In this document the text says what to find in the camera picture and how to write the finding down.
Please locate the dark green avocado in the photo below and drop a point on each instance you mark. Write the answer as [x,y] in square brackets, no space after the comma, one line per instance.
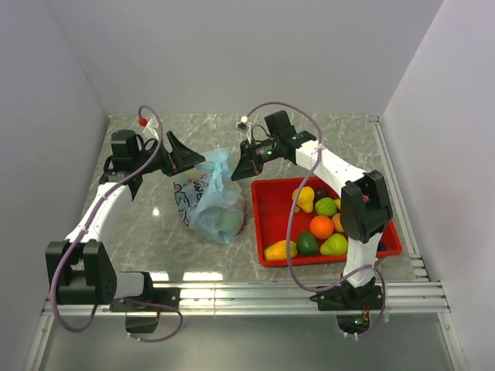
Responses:
[307,244]

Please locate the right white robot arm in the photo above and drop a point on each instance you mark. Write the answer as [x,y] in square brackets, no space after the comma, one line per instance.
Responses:
[365,204]

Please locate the black grape bunch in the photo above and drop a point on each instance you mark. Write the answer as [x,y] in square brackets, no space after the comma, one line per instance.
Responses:
[382,246]

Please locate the red plastic tray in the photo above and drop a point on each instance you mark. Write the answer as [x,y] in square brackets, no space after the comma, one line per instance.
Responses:
[272,200]

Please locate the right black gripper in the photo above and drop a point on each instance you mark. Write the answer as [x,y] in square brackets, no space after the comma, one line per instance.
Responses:
[248,166]

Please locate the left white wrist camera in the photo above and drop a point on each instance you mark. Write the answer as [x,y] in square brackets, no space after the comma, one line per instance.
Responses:
[150,128]

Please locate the green custard apple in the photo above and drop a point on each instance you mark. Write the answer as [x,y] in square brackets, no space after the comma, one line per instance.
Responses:
[326,207]

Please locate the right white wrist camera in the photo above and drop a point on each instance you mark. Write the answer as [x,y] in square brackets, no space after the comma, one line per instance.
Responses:
[245,126]

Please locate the yellow pear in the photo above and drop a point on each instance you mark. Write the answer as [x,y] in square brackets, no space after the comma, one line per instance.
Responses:
[305,201]

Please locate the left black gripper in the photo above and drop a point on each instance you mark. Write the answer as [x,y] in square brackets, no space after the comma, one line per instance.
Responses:
[179,158]

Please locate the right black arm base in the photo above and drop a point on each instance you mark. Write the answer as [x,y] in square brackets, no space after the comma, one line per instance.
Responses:
[358,310]

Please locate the light blue plastic bag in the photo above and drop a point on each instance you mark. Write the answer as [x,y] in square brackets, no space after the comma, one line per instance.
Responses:
[209,202]

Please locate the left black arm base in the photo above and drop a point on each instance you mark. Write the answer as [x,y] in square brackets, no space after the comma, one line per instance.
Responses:
[142,313]

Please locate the dark plum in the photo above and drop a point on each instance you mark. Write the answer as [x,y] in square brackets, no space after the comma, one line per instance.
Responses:
[320,193]

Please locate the peach fruit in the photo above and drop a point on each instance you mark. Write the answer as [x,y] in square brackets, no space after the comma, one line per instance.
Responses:
[338,227]

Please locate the orange fruit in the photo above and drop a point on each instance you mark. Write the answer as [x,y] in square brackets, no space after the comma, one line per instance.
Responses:
[321,227]

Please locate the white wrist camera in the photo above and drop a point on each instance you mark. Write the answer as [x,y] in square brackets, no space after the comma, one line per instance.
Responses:
[150,128]
[245,126]

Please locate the green pear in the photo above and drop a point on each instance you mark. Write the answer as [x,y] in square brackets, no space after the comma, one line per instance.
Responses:
[335,245]

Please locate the yellow orange papaya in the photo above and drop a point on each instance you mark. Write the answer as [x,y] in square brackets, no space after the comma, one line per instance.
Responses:
[278,250]

